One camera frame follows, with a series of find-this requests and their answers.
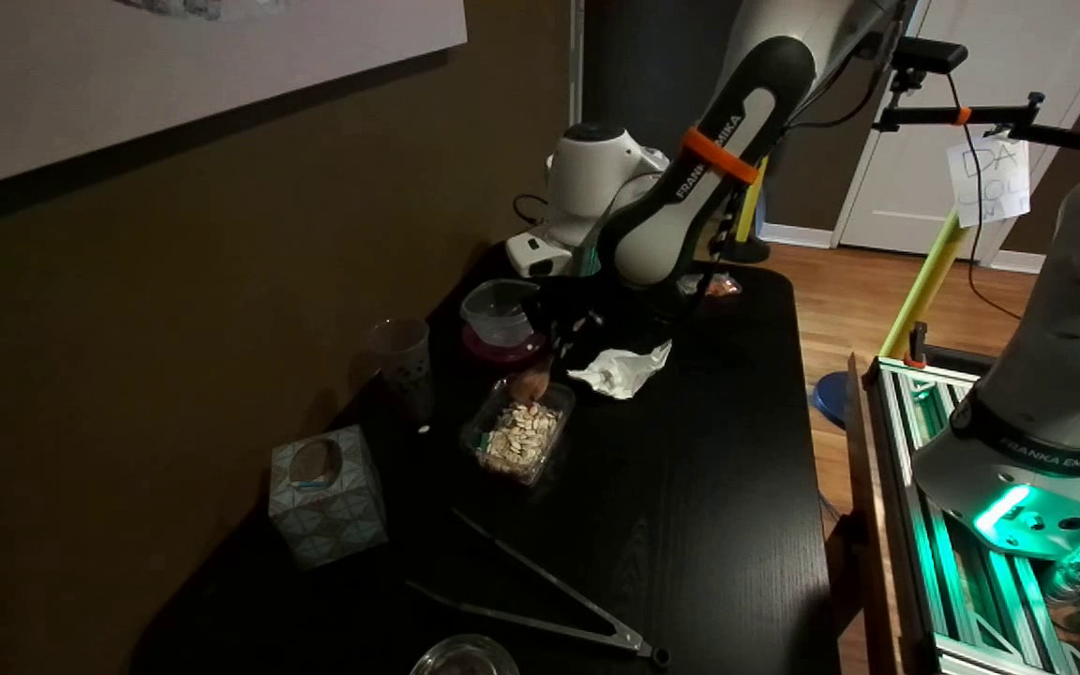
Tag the small glass bowl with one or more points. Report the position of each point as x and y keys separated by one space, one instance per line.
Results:
x=468 y=656

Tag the clear glass cup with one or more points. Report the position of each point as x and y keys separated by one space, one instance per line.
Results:
x=400 y=370

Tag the blue round floor object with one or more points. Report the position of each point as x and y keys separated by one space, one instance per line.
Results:
x=833 y=398

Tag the wooden side board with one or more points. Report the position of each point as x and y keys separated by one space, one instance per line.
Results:
x=874 y=539

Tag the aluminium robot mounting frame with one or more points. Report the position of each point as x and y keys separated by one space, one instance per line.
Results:
x=967 y=564

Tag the rectangular clear food container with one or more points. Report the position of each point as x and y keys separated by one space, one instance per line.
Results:
x=520 y=436

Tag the crumpled plastic wrapper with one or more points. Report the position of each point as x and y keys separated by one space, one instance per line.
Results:
x=717 y=285

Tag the white wall board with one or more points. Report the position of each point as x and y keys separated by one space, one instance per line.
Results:
x=128 y=61

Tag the patterned tissue box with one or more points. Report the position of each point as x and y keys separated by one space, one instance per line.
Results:
x=327 y=498

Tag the metal tongs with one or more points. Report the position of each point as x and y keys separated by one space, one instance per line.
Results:
x=543 y=603

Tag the black camera on mount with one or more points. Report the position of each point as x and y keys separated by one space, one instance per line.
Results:
x=928 y=59

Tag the round clear plastic container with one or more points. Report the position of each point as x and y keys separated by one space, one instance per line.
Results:
x=490 y=311

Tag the red round lid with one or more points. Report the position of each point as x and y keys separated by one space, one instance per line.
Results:
x=490 y=351

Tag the crumpled white napkin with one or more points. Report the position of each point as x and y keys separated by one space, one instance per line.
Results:
x=622 y=370

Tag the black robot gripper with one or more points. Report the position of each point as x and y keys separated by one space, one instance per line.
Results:
x=560 y=304

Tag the white panel door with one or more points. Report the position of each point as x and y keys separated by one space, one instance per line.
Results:
x=917 y=188

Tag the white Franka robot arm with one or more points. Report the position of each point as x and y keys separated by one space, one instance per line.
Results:
x=1068 y=378

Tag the yellow green angled bar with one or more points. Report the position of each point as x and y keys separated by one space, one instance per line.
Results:
x=928 y=285

